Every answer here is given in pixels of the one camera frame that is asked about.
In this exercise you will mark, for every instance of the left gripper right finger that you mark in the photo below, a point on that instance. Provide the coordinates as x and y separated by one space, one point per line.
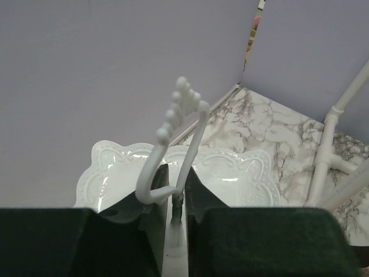
255 241

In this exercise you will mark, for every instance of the white pvc pipe frame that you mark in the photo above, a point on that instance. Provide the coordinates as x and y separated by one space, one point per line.
333 153

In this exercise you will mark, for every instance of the white three-tier cake stand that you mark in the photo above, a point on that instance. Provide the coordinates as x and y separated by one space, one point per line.
238 180

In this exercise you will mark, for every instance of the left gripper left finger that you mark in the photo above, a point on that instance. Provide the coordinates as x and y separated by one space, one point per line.
126 239

